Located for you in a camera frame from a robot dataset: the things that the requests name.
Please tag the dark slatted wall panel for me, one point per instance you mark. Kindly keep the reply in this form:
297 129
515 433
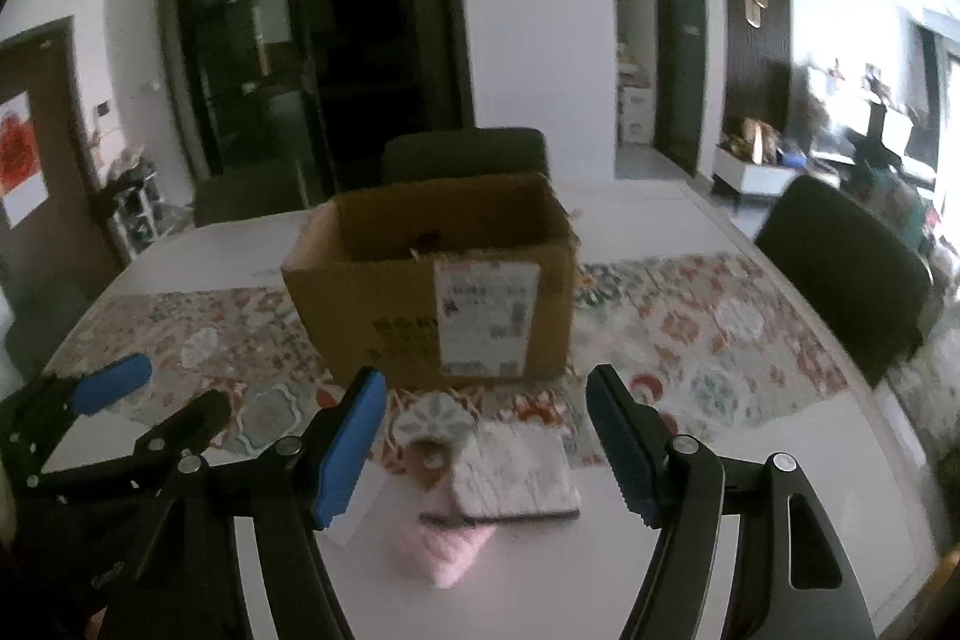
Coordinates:
772 85

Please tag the red and white door poster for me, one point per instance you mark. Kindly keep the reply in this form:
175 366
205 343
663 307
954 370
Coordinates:
19 160

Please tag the brown cardboard box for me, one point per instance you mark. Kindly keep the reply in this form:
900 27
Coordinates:
375 310

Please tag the dark glass sliding doors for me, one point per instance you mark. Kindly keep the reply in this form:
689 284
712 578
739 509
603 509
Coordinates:
315 33

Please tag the dark green chair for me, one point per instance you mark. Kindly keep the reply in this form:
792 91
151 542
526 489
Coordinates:
41 329
847 272
251 197
465 154

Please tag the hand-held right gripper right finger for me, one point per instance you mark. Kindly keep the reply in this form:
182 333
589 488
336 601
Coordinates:
622 452

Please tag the white wall shelf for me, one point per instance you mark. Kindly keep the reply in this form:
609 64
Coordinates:
862 100

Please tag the white low cabinet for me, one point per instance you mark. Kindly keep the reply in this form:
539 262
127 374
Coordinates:
750 175

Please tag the brown tabletop ornament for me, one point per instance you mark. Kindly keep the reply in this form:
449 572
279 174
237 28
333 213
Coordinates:
757 139

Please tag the pink plush toy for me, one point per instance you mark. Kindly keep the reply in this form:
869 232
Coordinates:
127 162

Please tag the white storage box stack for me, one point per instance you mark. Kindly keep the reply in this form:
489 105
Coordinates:
636 111

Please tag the white shoe rack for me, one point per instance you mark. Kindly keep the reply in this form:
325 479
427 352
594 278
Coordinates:
135 216

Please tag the white patterned pot holder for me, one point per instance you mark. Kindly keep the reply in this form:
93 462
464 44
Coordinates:
517 471

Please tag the wall intercom panel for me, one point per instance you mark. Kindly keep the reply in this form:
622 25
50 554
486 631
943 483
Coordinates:
105 111

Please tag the dark interior door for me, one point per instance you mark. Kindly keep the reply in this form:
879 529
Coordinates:
681 55

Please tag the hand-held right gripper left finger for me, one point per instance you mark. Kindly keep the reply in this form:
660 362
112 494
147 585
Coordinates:
349 452

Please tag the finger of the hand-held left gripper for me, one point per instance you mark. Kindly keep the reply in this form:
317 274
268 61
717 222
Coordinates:
112 383
191 419

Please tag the white patterned tablecloth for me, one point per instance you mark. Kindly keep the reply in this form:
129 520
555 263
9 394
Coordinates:
750 460

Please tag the brown wooden door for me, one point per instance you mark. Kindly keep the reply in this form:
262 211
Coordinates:
56 220

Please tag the green hanging clothes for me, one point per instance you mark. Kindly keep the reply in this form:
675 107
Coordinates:
892 205

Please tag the pink towel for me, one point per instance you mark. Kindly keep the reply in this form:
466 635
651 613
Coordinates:
454 554

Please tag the patterned floor rug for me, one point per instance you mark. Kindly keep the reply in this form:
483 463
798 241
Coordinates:
930 430

